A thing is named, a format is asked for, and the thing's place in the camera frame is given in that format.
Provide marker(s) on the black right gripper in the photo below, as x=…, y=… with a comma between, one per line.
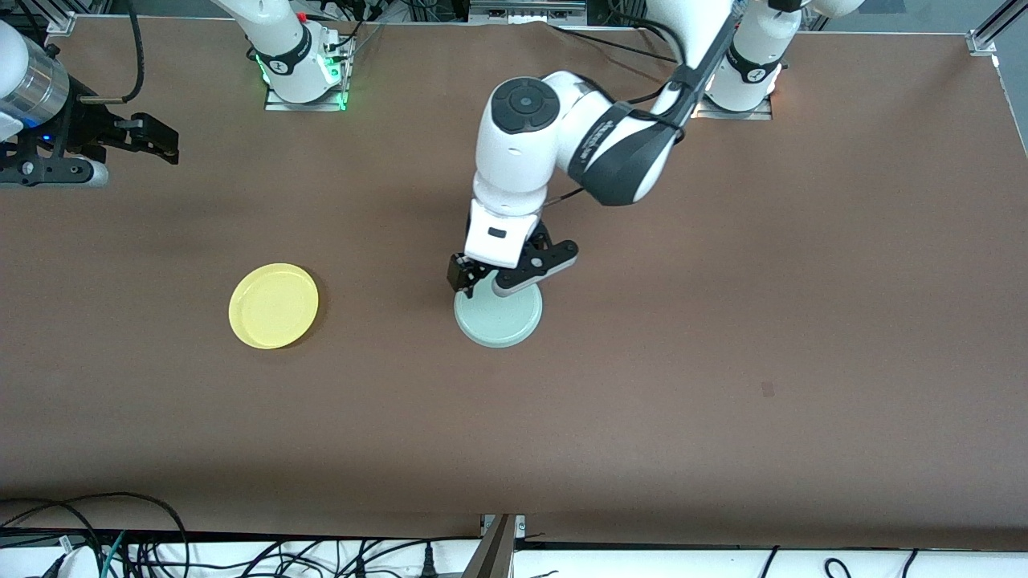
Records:
x=80, y=127

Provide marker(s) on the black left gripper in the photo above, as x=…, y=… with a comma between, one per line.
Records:
x=461, y=274

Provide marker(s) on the pale green plate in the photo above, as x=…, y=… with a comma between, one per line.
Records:
x=502, y=321

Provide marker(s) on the yellow plate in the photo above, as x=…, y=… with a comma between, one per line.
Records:
x=273, y=306

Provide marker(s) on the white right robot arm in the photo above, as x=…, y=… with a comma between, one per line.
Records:
x=281, y=40

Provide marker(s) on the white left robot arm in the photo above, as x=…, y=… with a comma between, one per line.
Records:
x=522, y=152

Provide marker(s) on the brown table cover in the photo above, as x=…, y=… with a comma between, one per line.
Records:
x=514, y=417

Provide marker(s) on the black power plug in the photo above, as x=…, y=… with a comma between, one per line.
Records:
x=429, y=562

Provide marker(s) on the white lower shelf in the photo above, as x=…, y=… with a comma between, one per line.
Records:
x=642, y=566

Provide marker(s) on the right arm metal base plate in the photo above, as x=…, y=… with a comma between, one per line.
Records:
x=277, y=105

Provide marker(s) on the aluminium corner bracket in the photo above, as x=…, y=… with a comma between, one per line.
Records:
x=60, y=22

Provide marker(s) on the grey metal rail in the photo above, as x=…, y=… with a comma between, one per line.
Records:
x=522, y=12

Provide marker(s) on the aluminium frame profile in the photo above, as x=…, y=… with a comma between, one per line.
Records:
x=496, y=554

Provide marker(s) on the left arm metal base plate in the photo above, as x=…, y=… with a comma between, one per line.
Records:
x=759, y=114

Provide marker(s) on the aluminium corner post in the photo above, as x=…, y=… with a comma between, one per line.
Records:
x=992, y=28

